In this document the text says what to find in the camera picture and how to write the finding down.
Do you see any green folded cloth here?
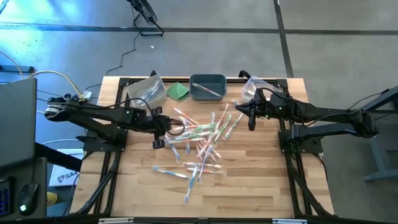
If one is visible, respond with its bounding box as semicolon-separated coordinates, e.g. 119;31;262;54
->
167;81;190;101

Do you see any translucent white plastic bin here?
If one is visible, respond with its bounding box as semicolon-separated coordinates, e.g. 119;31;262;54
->
126;74;168;108

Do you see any black computer mouse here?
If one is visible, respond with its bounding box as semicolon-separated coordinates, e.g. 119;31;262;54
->
17;182;39;217

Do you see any grey blue metal stand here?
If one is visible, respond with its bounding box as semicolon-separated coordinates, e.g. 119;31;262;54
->
343;84;398;184

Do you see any dark grey desk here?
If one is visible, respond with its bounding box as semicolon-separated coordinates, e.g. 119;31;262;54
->
0;157;48;220

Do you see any black floor fan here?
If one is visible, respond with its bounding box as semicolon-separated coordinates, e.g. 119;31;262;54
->
126;0;165;37

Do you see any yellow cable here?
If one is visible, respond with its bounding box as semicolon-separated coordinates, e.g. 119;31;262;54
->
0;51;84;115

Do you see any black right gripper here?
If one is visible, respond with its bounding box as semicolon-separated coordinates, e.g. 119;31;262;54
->
235;88;276;131

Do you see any white cardboard box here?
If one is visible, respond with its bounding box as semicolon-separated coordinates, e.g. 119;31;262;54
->
49;148;85;187

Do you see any black diagonal beam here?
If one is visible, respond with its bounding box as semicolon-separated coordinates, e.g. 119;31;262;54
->
34;142;84;172

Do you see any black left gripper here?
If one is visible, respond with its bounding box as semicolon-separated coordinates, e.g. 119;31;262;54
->
146;106;172;150

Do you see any small yellow object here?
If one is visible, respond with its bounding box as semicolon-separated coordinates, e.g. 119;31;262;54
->
46;192;59;206

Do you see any clear plastic bin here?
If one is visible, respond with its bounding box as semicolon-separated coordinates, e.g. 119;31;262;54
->
241;76;283;105

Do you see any black backlit keyboard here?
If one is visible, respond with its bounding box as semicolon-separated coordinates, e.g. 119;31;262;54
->
0;176;14;218

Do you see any white label strip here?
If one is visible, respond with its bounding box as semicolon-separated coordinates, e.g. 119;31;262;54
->
98;217;134;223
272;218;308;224

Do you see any black floor bar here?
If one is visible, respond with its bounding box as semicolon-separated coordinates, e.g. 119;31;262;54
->
0;64;35;74

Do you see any teal plastic bin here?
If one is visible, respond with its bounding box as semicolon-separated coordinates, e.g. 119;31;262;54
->
188;73;227;102

